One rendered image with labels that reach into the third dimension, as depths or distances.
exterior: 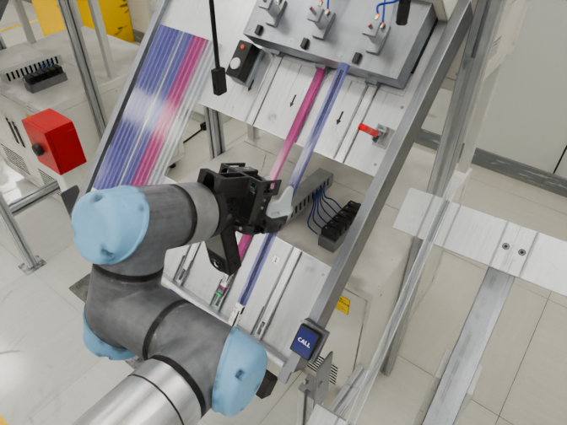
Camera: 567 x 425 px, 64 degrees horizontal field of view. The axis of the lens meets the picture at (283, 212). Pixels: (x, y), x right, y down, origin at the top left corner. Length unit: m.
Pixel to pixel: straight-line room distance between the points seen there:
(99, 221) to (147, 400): 0.17
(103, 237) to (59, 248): 1.83
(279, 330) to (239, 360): 0.44
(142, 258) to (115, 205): 0.07
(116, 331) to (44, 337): 1.47
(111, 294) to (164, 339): 0.08
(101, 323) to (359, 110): 0.57
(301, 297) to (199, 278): 0.24
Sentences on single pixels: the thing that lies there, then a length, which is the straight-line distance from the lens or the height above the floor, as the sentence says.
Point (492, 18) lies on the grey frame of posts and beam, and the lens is 0.92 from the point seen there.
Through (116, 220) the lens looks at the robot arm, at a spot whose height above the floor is 1.19.
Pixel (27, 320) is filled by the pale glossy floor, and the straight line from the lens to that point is 2.06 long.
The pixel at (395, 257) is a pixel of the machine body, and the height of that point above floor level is 0.62.
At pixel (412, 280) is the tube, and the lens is 0.71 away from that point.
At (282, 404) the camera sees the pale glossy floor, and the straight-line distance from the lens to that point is 1.64.
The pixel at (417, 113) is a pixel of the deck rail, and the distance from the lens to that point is 0.83.
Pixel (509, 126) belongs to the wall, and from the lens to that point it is 2.63.
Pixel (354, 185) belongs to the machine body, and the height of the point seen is 0.62.
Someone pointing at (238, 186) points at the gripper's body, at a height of 1.12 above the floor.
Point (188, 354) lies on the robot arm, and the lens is 0.45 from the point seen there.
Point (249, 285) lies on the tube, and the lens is 0.77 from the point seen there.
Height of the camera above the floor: 1.48
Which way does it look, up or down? 41 degrees down
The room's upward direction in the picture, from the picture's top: straight up
